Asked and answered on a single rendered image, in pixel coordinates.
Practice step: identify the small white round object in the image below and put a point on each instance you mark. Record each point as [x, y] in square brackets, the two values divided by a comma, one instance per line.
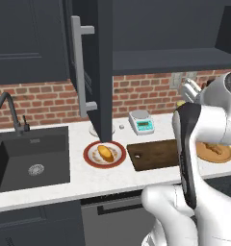
[121, 127]

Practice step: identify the brown wooden cutting board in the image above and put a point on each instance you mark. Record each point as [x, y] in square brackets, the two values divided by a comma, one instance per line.
[156, 155]

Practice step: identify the white kitchen scale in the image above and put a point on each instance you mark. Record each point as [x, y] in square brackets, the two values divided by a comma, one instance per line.
[141, 123]

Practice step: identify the black sink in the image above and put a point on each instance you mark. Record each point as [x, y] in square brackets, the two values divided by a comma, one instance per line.
[30, 153]

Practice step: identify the tan wooden plate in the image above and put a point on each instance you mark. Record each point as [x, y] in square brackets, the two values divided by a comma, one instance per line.
[217, 157]

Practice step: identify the small yellow object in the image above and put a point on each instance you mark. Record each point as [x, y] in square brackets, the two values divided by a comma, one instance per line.
[180, 103]

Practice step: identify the brown pastry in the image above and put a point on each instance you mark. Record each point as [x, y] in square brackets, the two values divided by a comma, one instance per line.
[214, 148]

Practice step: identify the black tap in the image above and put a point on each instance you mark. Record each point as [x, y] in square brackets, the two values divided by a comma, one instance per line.
[8, 97]

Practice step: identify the dark wall cupboard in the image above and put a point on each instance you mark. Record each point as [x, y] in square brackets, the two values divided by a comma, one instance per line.
[165, 61]

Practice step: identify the golden croissant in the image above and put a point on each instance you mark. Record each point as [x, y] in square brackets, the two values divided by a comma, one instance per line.
[106, 153]

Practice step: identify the red-rimmed white plate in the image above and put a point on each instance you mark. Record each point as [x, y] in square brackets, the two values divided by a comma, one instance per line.
[90, 158]

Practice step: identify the dark base cupboard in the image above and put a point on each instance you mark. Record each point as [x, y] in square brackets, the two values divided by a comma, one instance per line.
[225, 184]
[34, 227]

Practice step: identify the clear round glass dish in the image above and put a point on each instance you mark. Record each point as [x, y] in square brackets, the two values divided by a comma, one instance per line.
[92, 130]

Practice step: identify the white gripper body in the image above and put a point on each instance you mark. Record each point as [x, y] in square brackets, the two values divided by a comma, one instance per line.
[190, 91]

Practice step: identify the grey dishwasher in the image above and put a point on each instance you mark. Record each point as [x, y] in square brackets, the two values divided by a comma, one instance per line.
[117, 227]

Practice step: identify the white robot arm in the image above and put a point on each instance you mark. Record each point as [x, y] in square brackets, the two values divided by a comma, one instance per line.
[213, 221]

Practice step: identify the grey wall socket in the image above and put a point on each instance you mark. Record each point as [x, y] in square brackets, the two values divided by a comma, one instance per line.
[176, 80]

